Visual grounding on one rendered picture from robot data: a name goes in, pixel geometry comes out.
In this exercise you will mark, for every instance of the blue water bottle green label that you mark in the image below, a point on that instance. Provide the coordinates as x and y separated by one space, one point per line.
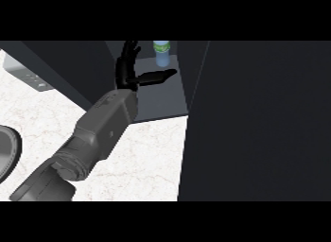
163 53

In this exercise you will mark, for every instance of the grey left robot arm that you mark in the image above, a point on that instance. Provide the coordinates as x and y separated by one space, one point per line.
105 121

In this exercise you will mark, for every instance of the dark grey cabinet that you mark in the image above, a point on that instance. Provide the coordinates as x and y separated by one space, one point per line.
86 67

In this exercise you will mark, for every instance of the dark grey cabinet door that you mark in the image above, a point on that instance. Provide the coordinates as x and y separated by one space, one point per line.
265 121

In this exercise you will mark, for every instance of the pale grey appliance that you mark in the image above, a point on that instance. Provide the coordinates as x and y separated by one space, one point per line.
25 74

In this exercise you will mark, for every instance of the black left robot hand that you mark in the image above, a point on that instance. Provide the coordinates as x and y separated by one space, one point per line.
126 71

